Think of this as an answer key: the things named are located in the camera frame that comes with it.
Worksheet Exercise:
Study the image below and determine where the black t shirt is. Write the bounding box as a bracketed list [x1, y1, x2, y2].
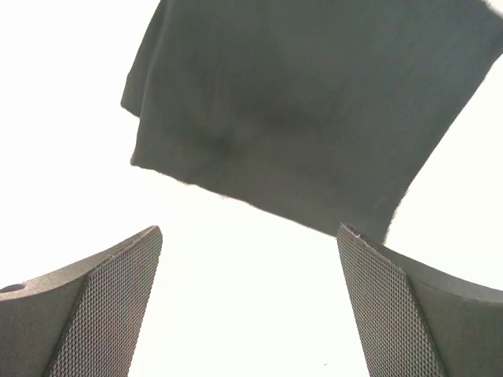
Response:
[121, 0, 502, 241]

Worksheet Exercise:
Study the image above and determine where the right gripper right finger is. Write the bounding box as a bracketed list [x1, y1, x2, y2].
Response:
[336, 224, 502, 377]

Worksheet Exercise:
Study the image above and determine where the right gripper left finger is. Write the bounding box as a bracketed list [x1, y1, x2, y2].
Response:
[1, 226, 163, 377]

